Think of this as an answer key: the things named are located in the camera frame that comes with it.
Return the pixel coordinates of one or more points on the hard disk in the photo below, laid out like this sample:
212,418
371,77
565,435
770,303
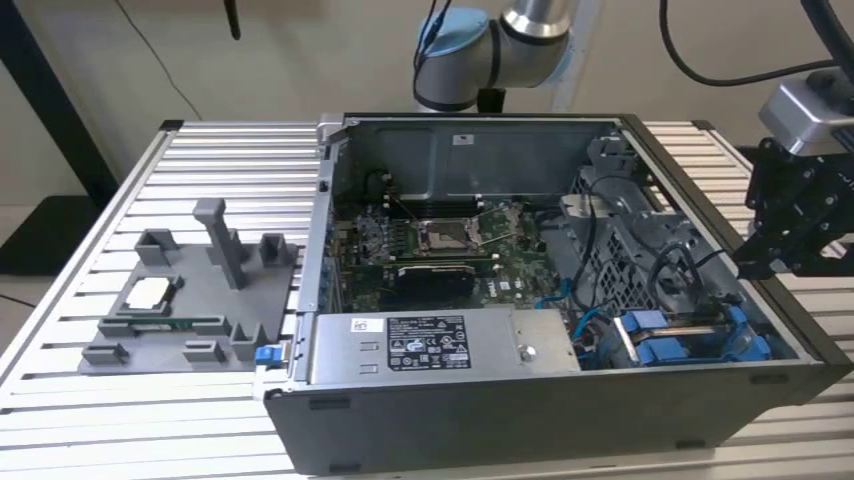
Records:
694,340

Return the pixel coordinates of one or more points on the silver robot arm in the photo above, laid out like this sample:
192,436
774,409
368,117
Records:
520,60

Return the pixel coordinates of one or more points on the grey metal disk cage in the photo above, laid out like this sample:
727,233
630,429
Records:
634,225

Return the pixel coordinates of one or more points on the black RAM slot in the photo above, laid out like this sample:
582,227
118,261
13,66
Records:
440,254
440,260
434,200
434,207

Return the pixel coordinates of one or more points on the green motherboard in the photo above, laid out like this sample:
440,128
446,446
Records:
514,265

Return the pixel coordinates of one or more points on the CPU socket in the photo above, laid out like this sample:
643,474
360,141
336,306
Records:
443,235

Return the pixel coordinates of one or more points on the black graphics card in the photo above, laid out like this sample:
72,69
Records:
436,280

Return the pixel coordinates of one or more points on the thin metal locking lever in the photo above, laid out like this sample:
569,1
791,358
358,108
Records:
403,206

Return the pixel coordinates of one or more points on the dark grey PC case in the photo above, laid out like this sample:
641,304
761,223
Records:
500,430

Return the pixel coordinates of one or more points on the silver power supply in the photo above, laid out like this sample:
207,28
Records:
347,350

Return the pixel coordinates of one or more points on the blue plastic latch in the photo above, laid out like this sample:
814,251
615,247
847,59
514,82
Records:
266,356

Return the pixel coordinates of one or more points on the grey parts rack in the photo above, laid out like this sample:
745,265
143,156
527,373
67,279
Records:
200,295

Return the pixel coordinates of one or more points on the black hanging object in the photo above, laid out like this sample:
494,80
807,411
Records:
232,20

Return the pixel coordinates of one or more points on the green RAM stick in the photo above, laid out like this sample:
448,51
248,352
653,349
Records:
174,325

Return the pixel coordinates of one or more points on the silver CPU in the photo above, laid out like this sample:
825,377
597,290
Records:
152,292

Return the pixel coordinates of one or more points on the black box on floor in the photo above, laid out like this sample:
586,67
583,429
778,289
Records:
47,235

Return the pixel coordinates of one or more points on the black slanted pole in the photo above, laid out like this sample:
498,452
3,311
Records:
40,90

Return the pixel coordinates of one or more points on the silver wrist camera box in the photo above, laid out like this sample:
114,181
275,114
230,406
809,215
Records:
797,115

